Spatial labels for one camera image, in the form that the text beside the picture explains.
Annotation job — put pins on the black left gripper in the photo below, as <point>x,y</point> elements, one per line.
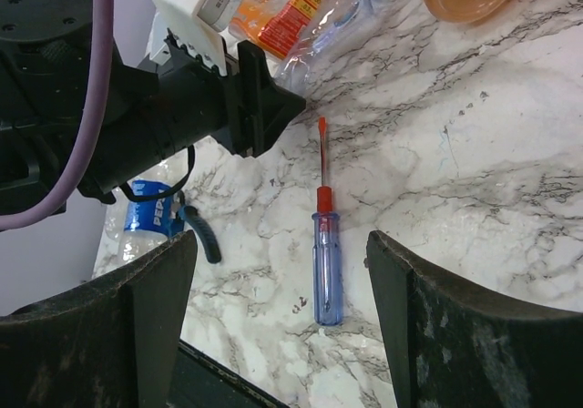
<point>172,111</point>

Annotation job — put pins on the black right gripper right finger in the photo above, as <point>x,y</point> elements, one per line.
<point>450,342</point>

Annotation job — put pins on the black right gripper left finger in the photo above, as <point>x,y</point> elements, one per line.
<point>109,342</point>

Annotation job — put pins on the small Pepsi bottle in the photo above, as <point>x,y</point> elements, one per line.
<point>146,224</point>

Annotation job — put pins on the crushed clear blue-cap bottle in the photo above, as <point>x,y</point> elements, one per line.
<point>334,28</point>

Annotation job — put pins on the large orange label jug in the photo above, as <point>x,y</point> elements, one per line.
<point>273,25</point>

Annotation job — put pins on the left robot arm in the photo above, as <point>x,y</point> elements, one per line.
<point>45,51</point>

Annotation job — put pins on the red blue screwdriver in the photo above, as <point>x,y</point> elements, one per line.
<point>326,251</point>

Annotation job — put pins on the blue handled pliers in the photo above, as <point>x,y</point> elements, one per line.
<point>182,215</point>

